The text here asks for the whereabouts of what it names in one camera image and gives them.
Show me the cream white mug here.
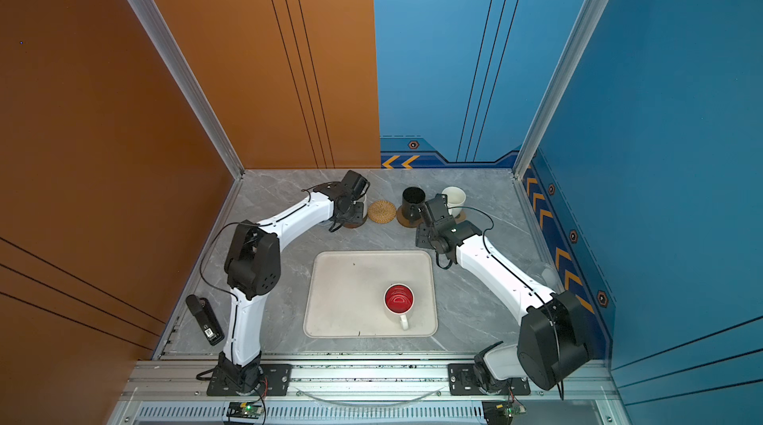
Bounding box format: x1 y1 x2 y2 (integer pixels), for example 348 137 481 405
442 187 467 218

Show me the black mug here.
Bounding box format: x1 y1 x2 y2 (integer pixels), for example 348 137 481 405
401 187 426 222

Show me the red interior white mug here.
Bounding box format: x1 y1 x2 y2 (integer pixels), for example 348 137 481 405
383 284 415 331

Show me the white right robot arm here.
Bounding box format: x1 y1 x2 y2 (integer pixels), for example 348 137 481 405
414 194 594 394

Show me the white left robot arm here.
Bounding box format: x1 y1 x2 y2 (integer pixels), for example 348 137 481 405
208 170 370 396

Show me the cork paw print coaster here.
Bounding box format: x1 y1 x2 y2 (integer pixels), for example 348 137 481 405
454 210 467 224

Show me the glossy dark brown coaster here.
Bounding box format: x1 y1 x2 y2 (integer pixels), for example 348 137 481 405
342 214 368 230

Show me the round brown wooden coaster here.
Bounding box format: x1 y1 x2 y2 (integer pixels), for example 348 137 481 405
395 207 422 228

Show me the round woven rattan coaster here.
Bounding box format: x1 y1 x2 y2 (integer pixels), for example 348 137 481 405
368 201 397 224

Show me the beige serving tray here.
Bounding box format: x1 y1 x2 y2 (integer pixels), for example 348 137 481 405
303 250 438 339

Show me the black stapler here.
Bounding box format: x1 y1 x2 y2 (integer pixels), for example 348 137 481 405
185 294 225 346

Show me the circuit board right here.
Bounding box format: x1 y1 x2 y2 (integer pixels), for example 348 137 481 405
482 401 527 425

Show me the green circuit board left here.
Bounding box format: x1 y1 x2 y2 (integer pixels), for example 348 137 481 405
225 401 266 424

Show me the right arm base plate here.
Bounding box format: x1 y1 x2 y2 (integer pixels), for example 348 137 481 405
447 363 531 396

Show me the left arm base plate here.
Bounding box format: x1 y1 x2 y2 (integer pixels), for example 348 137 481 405
206 363 292 398

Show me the aluminium front rail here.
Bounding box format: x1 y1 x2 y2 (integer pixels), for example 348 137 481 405
108 355 629 424

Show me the aluminium corner post left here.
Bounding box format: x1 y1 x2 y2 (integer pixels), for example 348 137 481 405
126 0 246 180

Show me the aluminium corner post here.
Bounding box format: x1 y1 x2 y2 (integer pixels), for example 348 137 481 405
126 0 246 180
513 0 609 181

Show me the aluminium corner post right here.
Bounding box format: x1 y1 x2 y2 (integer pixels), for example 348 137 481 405
513 0 609 181

